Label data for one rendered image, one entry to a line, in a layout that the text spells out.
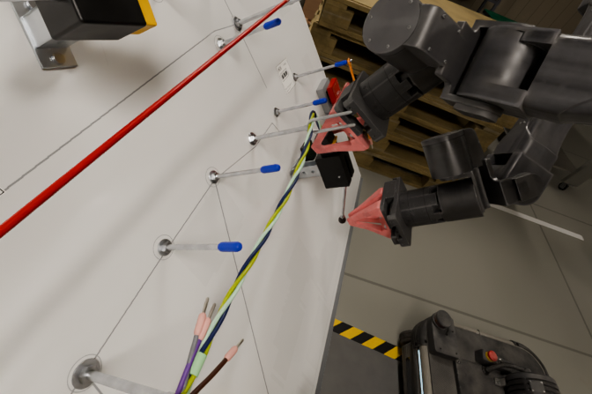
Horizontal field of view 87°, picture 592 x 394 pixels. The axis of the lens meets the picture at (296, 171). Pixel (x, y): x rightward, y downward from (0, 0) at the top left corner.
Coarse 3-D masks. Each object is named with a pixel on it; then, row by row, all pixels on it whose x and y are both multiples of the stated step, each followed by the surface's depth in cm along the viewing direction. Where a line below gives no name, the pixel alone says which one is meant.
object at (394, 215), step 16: (400, 176) 52; (400, 192) 49; (416, 192) 47; (432, 192) 47; (400, 208) 47; (416, 208) 46; (432, 208) 45; (400, 224) 46; (416, 224) 47; (400, 240) 47
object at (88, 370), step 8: (88, 360) 21; (96, 360) 22; (80, 368) 21; (88, 368) 21; (96, 368) 21; (72, 376) 20; (80, 376) 20; (88, 376) 20; (96, 376) 20; (104, 376) 20; (112, 376) 20; (72, 384) 20; (80, 384) 21; (88, 384) 21; (104, 384) 20; (112, 384) 19; (120, 384) 19; (128, 384) 19; (136, 384) 19; (128, 392) 19; (136, 392) 18; (144, 392) 18; (152, 392) 18; (160, 392) 18; (168, 392) 17
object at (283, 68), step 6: (282, 60) 52; (276, 66) 50; (282, 66) 52; (288, 66) 54; (282, 72) 52; (288, 72) 54; (282, 78) 52; (288, 78) 54; (288, 84) 53; (294, 84) 56; (288, 90) 53
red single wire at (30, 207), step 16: (288, 0) 33; (224, 48) 24; (208, 64) 22; (144, 112) 18; (128, 128) 17; (112, 144) 16; (64, 176) 14; (48, 192) 13; (32, 208) 13; (16, 224) 12
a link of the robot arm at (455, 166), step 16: (432, 144) 43; (448, 144) 42; (464, 144) 43; (432, 160) 44; (448, 160) 42; (464, 160) 42; (480, 160) 44; (432, 176) 46; (448, 176) 43; (512, 176) 42; (528, 176) 41; (496, 192) 43; (512, 192) 42; (528, 192) 41
